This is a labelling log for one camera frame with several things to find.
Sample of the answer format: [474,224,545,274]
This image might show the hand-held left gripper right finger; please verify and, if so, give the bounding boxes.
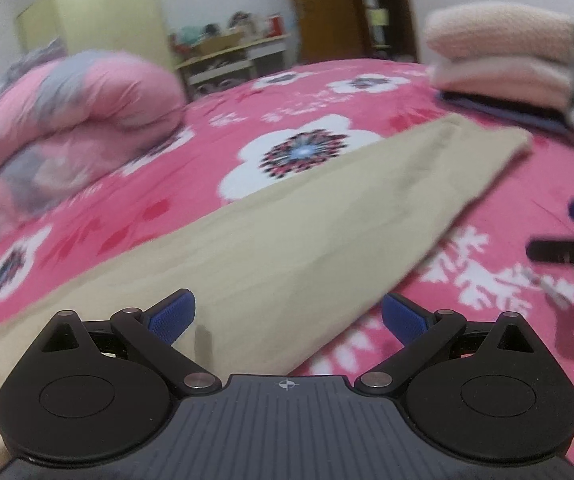
[354,292,541,401]

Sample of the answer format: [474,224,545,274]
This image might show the beige pants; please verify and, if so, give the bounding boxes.
[0,112,536,467]

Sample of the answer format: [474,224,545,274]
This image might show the pink floral blanket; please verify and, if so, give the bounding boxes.
[0,56,574,477]

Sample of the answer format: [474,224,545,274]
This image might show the dark blue folded garment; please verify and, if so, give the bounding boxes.
[436,86,574,137]

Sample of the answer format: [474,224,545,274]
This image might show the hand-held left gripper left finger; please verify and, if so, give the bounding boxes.
[41,288,223,399]

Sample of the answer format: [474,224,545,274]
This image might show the brown wooden door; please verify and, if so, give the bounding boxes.
[281,0,421,67]

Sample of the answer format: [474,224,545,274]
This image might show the stack of folded pink sweaters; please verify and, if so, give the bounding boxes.
[423,1,574,64]

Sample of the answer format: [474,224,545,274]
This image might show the pale yellow wardrobe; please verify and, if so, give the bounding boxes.
[14,0,176,69]

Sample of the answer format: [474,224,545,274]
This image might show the pink and grey duvet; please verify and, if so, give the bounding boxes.
[0,41,189,247]

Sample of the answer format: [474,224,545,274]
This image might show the white cluttered shelf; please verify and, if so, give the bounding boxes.
[168,11,291,102]

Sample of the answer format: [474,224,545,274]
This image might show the pale pink folded garment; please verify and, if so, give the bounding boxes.
[426,54,574,112]

